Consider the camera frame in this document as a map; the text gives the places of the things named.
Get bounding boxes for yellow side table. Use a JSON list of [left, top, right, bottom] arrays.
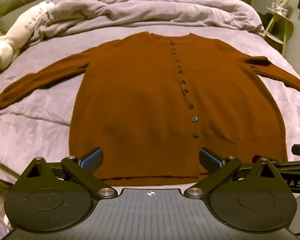
[[264, 6, 295, 56]]

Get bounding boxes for green pillow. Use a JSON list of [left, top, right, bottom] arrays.
[[0, 0, 50, 42]]

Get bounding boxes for dark cloth pile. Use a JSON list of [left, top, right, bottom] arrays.
[[257, 11, 274, 32]]

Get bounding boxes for brown knit cardigan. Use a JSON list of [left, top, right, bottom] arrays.
[[0, 31, 300, 187]]

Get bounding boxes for purple duvet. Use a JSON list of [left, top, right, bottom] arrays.
[[30, 0, 266, 43]]

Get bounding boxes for bed with purple sheet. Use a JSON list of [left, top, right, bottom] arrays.
[[0, 26, 300, 207]]

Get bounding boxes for white plush toy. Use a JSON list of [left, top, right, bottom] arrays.
[[0, 0, 55, 75]]

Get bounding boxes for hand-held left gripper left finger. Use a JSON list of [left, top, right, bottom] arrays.
[[19, 147, 118, 198]]

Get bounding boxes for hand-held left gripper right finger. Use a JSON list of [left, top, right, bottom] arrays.
[[184, 147, 283, 198]]

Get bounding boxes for small pink gift boxes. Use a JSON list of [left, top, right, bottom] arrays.
[[271, 2, 288, 16]]

